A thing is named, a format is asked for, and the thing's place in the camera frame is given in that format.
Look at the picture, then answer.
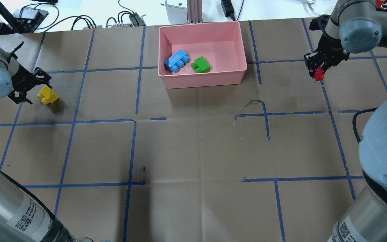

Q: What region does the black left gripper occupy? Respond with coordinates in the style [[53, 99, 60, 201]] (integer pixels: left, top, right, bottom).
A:
[[8, 66, 52, 104]]

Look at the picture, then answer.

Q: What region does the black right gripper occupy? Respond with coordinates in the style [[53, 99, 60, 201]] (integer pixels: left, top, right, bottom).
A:
[[304, 35, 350, 78]]

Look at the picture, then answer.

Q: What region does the red toy block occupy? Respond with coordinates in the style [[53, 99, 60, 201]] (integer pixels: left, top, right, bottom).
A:
[[312, 66, 324, 82]]

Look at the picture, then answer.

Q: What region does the yellow toy block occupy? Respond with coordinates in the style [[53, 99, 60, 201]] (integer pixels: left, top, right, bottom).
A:
[[37, 85, 59, 105]]

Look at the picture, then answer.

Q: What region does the green toy block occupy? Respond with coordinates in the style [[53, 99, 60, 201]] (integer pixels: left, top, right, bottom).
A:
[[191, 56, 211, 73]]

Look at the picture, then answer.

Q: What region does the blue toy block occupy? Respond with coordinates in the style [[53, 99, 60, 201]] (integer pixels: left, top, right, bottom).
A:
[[164, 49, 190, 73]]

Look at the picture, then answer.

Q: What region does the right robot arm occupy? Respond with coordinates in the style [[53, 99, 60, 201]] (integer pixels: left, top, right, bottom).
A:
[[304, 0, 387, 242]]

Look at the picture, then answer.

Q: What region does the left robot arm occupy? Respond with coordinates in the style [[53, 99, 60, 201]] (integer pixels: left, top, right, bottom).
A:
[[0, 42, 92, 242]]

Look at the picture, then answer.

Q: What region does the pink plastic box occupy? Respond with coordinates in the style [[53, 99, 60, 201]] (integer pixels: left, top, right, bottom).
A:
[[158, 21, 247, 89]]

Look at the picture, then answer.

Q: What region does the white device box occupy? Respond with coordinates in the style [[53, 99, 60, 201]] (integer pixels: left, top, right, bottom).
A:
[[164, 0, 188, 25]]

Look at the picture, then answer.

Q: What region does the black power adapter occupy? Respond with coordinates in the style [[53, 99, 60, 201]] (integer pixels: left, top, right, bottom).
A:
[[220, 0, 235, 20]]

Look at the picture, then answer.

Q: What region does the aluminium frame post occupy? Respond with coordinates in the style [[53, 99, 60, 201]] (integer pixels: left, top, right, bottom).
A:
[[187, 0, 203, 24]]

